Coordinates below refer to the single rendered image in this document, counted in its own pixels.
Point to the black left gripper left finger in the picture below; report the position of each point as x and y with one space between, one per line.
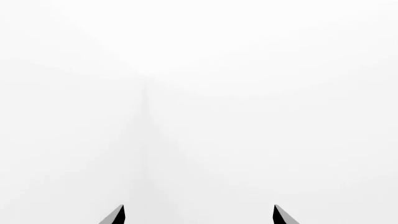
115 217

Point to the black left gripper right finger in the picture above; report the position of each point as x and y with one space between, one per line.
282 217

